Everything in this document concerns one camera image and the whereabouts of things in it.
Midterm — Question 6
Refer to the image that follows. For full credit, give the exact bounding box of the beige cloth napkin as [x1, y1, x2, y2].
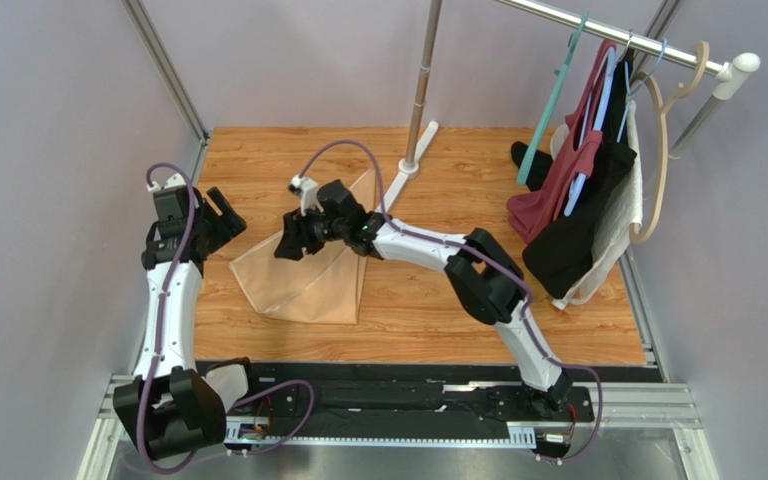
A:
[228, 166, 387, 326]

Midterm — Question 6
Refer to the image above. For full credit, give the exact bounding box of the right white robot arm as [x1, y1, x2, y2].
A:
[274, 176, 573, 410]

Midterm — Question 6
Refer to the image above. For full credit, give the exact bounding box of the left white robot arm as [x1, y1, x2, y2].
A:
[113, 186, 249, 462]

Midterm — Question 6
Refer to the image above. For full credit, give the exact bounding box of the maroon shirt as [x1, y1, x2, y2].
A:
[506, 40, 617, 243]

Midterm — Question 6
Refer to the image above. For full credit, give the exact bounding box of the black garment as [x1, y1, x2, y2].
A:
[506, 41, 637, 300]

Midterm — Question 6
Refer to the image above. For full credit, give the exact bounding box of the light blue hanger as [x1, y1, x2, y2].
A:
[563, 44, 643, 217]

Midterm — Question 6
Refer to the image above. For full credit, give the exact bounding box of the white towel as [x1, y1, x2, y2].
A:
[543, 102, 643, 310]

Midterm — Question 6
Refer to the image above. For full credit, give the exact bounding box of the teal plastic hanger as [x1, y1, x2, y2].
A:
[516, 12, 590, 185]

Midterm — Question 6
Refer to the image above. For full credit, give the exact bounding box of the beige wooden hanger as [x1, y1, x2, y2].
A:
[630, 41, 710, 245]

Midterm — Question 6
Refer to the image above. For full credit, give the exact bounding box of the metal clothes rack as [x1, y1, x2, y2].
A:
[380, 0, 762, 214]

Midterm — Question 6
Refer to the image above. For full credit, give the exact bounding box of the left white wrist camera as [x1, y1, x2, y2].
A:
[146, 172, 190, 194]

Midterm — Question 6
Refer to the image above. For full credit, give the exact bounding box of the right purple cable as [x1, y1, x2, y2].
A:
[294, 139, 605, 465]

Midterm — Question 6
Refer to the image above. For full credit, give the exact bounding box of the purple cable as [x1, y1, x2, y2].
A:
[134, 162, 315, 475]
[294, 139, 605, 465]

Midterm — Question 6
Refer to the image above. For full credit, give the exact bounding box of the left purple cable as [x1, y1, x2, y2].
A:
[134, 162, 315, 475]

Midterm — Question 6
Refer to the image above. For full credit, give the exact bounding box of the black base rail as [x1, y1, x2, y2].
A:
[194, 359, 665, 441]

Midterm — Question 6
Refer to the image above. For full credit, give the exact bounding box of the aluminium frame post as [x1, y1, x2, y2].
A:
[121, 0, 210, 146]

